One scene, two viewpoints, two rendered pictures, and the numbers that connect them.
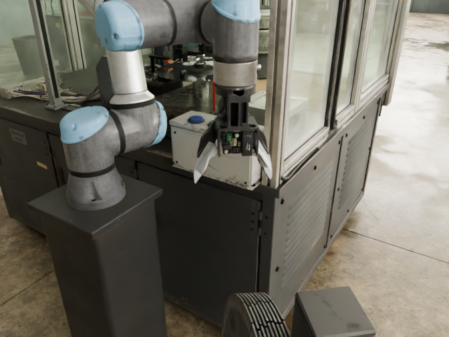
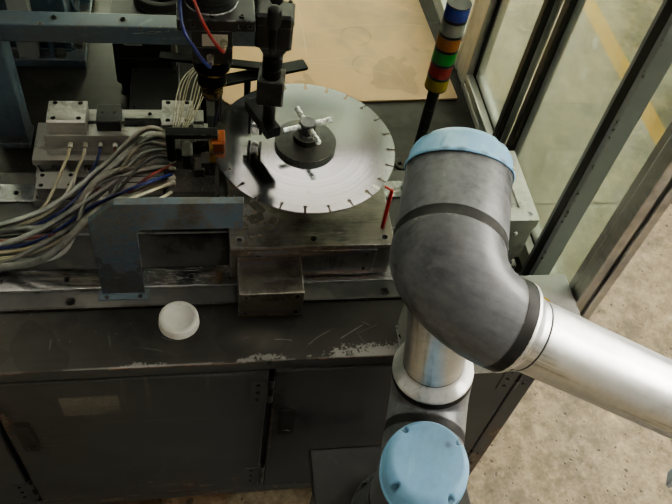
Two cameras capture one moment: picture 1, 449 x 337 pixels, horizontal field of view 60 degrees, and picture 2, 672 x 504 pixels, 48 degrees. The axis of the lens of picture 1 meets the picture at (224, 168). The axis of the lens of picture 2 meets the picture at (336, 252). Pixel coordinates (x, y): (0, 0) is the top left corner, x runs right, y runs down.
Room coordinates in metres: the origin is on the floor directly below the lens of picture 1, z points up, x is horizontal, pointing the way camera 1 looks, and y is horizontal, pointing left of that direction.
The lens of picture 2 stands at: (0.75, 0.77, 1.91)
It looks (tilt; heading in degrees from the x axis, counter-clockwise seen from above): 52 degrees down; 311
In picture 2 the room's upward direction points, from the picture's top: 11 degrees clockwise
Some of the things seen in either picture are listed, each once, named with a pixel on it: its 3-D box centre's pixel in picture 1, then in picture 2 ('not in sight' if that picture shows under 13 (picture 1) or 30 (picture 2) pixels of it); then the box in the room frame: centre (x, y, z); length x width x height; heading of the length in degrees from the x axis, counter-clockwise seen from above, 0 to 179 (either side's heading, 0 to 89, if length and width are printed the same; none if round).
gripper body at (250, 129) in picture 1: (235, 119); not in sight; (0.66, -0.02, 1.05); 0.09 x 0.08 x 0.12; 6
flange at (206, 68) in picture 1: (200, 66); (305, 138); (1.48, 0.09, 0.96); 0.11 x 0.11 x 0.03
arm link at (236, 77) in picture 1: (236, 72); not in sight; (0.67, -0.02, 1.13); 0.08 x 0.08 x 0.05
